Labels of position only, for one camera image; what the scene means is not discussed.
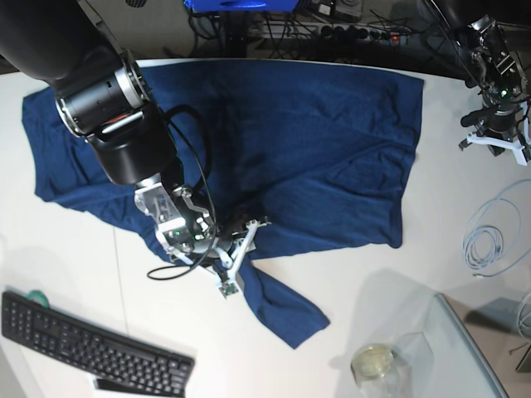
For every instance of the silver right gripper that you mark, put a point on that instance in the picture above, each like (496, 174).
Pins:
(182, 217)

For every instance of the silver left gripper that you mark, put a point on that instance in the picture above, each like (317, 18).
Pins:
(493, 61)

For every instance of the dark blue t-shirt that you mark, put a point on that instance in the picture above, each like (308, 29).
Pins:
(323, 151)

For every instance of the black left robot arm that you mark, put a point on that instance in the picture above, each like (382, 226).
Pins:
(451, 16)

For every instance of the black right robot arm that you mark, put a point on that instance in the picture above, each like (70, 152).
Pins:
(102, 97)

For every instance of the clear glass jar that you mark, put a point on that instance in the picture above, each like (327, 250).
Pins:
(400, 369)

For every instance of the green tape roll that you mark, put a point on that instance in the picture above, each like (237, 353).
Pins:
(38, 297)

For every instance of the blue box with hole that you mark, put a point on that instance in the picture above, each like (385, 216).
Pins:
(241, 5)

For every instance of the black computer keyboard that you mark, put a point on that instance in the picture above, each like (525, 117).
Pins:
(136, 366)

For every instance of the white camera bracket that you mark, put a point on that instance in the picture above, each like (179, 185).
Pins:
(502, 143)
(224, 256)

